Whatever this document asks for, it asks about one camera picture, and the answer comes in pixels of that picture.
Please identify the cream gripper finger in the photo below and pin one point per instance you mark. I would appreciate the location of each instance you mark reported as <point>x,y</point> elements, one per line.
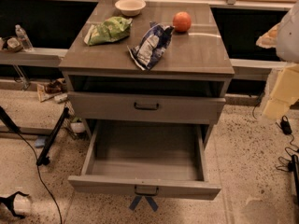
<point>284,94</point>
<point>269,39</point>

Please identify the red orange apple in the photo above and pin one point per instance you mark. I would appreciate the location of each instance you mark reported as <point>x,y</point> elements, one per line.
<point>182,22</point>

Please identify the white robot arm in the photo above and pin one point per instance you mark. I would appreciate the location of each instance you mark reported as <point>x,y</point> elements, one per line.
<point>284,37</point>

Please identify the grey wooden drawer cabinet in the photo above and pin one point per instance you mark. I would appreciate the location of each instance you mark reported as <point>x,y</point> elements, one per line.
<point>195,64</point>

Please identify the open grey bottom drawer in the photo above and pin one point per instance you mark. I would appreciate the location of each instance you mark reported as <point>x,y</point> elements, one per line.
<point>146,159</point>

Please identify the closed grey middle drawer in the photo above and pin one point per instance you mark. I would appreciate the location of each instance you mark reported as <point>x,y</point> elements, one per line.
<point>152,108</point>

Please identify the blue white chip bag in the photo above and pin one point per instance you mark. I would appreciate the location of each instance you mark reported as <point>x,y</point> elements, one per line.
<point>152,46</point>

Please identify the white paper bowl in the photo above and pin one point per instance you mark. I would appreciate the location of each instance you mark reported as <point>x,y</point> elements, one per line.
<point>130,8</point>

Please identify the green chip bag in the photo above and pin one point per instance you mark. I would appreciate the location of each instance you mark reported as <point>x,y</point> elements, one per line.
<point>110,30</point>

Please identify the snack wrappers on floor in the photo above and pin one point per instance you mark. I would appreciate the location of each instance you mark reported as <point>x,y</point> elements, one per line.
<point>49,90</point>

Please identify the clear plastic water bottle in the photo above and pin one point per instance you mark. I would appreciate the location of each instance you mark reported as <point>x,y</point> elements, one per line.
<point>24,39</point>

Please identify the black tripod leg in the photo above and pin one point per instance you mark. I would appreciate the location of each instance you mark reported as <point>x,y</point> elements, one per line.
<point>43,158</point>

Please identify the brown basket with cup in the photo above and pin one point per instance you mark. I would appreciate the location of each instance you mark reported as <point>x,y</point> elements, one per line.
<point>10,44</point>

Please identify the black clamp on floor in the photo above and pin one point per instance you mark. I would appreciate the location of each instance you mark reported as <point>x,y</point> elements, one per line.
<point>8,202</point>

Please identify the black power adapter with cable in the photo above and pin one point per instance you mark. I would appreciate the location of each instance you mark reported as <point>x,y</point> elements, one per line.
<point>292,150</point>

